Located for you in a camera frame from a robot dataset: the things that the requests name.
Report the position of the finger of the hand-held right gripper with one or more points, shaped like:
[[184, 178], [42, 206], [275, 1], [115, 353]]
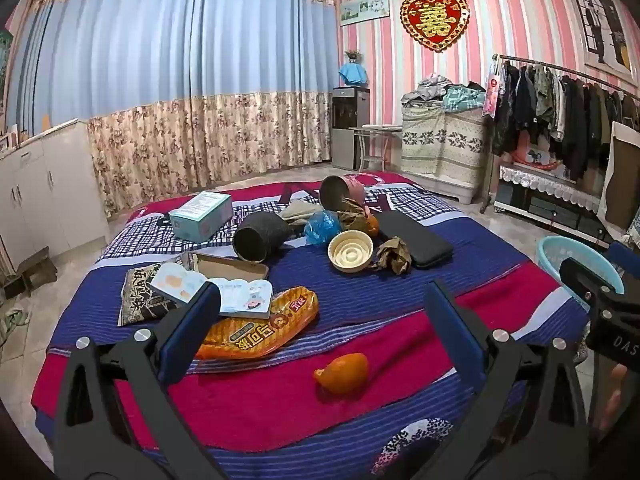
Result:
[[625, 257], [585, 277]]

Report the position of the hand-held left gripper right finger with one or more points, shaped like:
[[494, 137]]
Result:
[[455, 332]]

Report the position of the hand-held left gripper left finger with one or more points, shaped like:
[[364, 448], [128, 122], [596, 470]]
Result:
[[190, 332]]

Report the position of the light blue plastic basket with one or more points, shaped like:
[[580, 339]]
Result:
[[555, 255]]

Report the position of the black white snack packet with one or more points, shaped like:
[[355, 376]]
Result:
[[137, 295]]

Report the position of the white illustrated booklet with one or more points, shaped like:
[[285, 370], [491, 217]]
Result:
[[245, 297]]

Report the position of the orange snack bag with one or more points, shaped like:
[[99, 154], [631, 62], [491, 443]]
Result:
[[260, 332]]

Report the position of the brown paper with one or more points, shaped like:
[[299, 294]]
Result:
[[395, 255]]

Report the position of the orange fruit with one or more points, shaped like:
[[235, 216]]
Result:
[[342, 375]]

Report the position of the dark grey cup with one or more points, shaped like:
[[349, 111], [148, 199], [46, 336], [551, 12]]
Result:
[[270, 232]]

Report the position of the cream ridged bowl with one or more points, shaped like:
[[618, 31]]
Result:
[[350, 252]]

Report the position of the brown cloth garment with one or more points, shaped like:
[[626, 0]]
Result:
[[352, 215]]

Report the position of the khaki paper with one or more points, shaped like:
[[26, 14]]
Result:
[[300, 210]]

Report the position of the blue plastic bag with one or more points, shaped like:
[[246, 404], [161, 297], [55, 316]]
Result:
[[322, 227]]

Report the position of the person's right hand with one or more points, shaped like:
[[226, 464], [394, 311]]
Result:
[[617, 395]]

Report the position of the striped blue red blanket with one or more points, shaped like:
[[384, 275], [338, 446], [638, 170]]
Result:
[[400, 305]]

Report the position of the brown phone case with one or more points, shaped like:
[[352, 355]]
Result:
[[225, 265]]

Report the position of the low television stand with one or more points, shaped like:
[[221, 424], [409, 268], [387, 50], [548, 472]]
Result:
[[540, 212]]

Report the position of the white lace cloth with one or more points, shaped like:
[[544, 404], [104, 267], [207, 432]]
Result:
[[550, 185]]

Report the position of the black leather wallet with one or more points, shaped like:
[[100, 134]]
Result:
[[415, 240]]

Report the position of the teal cardboard box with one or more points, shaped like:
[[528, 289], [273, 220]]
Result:
[[200, 215]]

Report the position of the metal clothes rack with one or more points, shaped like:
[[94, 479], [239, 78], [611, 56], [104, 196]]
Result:
[[484, 207]]

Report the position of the row of hanging clothes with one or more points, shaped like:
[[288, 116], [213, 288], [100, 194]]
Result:
[[575, 125]]

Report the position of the small wooden stool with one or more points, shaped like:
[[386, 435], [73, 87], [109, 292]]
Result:
[[35, 272]]

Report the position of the pink mug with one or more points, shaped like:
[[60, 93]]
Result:
[[357, 190]]

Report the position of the green cloth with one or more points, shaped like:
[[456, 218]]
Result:
[[10, 322]]

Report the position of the patterned cloth covered cabinet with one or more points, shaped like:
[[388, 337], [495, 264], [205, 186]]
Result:
[[440, 145]]

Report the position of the white cabinet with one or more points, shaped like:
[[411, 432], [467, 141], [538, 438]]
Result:
[[55, 185]]

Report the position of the pink hanging bag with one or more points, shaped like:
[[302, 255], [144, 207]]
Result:
[[492, 95]]

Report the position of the teal plaid cloth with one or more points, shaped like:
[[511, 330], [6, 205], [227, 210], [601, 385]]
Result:
[[465, 99]]

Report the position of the grey water dispenser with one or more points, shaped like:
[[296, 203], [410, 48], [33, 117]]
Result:
[[345, 145]]

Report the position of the small metal table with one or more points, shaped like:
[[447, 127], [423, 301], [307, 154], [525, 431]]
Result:
[[375, 130]]

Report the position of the grey clothes pile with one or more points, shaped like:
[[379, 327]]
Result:
[[430, 91]]

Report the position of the blue floral curtain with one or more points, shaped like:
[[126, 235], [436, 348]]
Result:
[[175, 60]]

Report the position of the blue cloth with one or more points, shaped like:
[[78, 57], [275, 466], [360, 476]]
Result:
[[354, 74]]

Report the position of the small potted plant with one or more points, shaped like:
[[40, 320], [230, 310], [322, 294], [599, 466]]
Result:
[[353, 56]]

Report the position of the brown board white frame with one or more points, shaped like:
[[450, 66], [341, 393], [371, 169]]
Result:
[[625, 185]]

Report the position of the wall poster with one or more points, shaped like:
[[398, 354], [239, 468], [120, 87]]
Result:
[[600, 30]]

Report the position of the red heart wall decoration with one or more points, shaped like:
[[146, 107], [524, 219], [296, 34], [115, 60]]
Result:
[[435, 20]]

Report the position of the long wall picture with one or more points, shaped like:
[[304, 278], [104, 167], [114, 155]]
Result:
[[365, 8]]

